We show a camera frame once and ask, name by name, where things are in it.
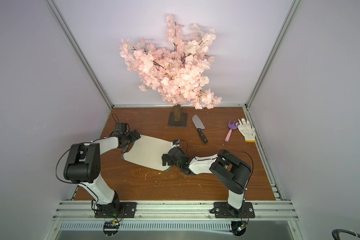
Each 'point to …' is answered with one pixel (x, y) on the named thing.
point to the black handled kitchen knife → (199, 126)
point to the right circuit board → (238, 228)
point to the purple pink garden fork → (231, 126)
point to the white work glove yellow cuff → (245, 129)
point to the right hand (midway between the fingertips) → (168, 153)
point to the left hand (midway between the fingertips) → (136, 136)
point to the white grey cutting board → (148, 151)
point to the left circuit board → (110, 228)
